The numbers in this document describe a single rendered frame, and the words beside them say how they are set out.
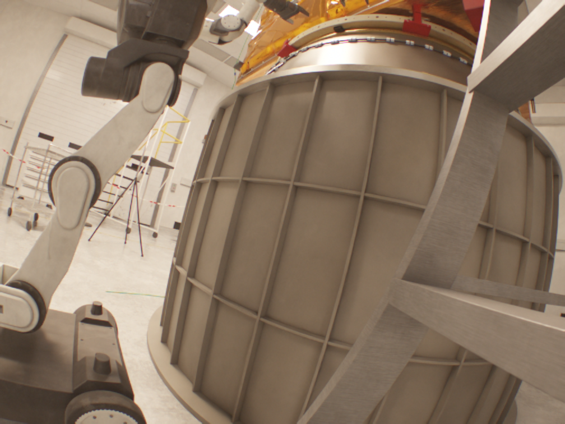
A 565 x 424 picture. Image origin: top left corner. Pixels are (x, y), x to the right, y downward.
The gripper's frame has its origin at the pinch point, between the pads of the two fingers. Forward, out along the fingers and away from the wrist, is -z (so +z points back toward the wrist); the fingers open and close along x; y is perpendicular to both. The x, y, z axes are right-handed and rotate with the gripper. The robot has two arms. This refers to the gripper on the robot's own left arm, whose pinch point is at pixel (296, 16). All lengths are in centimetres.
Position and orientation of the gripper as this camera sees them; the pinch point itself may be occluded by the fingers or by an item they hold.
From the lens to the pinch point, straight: 146.7
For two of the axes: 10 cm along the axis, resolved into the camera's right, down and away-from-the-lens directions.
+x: 6.8, 0.9, -7.3
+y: 1.2, -9.9, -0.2
